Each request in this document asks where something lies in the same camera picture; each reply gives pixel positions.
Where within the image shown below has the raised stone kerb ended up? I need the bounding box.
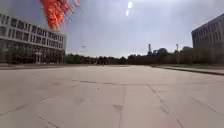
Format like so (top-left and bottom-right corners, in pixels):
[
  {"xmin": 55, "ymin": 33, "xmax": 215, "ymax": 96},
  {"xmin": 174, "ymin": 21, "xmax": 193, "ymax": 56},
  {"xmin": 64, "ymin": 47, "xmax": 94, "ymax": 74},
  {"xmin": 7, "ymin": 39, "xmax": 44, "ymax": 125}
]
[{"xmin": 151, "ymin": 65, "xmax": 224, "ymax": 77}]

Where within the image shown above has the grey stone slab plaza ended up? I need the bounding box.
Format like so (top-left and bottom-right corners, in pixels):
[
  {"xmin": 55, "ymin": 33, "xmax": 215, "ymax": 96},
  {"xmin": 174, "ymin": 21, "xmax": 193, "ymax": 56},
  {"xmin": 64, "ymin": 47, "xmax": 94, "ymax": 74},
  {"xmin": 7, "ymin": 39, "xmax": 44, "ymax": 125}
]
[{"xmin": 0, "ymin": 64, "xmax": 224, "ymax": 128}]

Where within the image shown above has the thin tower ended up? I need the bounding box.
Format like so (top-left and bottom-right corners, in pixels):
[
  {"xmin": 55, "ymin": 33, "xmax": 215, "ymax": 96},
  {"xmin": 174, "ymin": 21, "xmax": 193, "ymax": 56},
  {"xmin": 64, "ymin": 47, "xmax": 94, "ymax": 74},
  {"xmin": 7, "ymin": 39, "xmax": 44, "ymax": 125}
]
[{"xmin": 147, "ymin": 43, "xmax": 152, "ymax": 56}]

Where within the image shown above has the dark grey building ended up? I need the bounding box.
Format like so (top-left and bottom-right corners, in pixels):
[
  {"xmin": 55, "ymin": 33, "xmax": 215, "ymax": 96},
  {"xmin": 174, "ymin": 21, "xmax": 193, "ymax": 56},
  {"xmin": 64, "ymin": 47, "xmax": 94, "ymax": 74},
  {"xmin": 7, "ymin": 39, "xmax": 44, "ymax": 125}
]
[{"xmin": 190, "ymin": 12, "xmax": 224, "ymax": 52}]

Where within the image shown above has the row of trees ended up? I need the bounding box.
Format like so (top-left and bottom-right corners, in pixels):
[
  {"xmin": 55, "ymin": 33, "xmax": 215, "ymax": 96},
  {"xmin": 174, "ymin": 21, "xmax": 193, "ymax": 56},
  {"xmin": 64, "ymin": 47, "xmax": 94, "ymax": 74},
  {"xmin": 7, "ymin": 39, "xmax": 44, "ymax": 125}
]
[{"xmin": 64, "ymin": 47, "xmax": 224, "ymax": 66}]

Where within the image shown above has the white building with grid windows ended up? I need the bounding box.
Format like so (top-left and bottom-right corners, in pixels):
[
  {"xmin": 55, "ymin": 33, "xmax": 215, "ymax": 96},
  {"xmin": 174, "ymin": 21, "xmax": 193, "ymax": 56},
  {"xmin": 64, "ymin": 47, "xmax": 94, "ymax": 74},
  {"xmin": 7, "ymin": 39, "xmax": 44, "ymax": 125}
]
[{"xmin": 0, "ymin": 12, "xmax": 68, "ymax": 65}]

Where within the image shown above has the red flag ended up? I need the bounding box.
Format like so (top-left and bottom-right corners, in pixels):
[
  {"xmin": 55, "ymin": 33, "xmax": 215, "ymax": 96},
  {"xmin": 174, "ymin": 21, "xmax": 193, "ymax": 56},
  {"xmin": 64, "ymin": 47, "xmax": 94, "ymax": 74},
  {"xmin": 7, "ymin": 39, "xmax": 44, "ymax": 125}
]
[{"xmin": 39, "ymin": 0, "xmax": 81, "ymax": 32}]

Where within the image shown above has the street lamp pole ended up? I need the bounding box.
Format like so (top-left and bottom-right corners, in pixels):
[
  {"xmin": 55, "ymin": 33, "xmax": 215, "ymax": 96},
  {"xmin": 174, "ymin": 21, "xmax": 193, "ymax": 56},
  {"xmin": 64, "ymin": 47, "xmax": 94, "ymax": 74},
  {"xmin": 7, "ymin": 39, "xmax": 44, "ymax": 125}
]
[{"xmin": 80, "ymin": 45, "xmax": 87, "ymax": 56}]

